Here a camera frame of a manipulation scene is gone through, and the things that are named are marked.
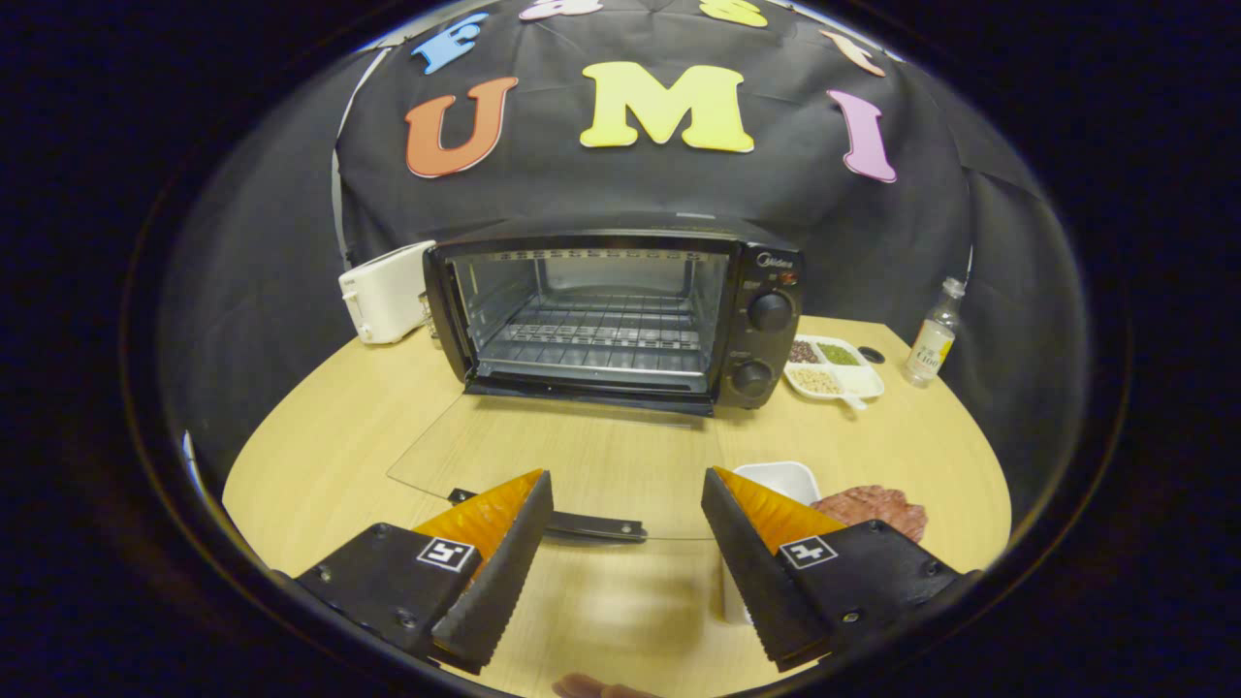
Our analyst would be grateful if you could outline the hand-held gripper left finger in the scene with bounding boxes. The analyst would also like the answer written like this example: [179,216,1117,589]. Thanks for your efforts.
[289,470,555,676]

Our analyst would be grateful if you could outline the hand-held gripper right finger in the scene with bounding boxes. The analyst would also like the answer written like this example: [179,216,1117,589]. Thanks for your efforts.
[701,467,972,673]

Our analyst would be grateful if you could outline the raw red steak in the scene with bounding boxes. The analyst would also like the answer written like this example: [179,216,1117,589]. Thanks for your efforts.
[810,485,929,544]

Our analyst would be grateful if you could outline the black toaster oven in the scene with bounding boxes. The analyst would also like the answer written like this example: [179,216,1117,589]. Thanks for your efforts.
[386,215,806,544]

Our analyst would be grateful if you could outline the white bread toaster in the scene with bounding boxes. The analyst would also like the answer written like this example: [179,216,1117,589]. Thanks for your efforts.
[338,240,437,345]

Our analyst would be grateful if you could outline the white rectangular dish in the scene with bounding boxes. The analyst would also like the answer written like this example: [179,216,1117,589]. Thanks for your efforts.
[722,461,823,626]

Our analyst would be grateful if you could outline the white divided dish with seeds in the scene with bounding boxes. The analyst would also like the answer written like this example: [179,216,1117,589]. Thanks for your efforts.
[783,334,885,410]

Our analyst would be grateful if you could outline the clear bottle with yellow label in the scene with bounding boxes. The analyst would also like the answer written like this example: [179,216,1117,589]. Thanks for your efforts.
[905,277,967,387]

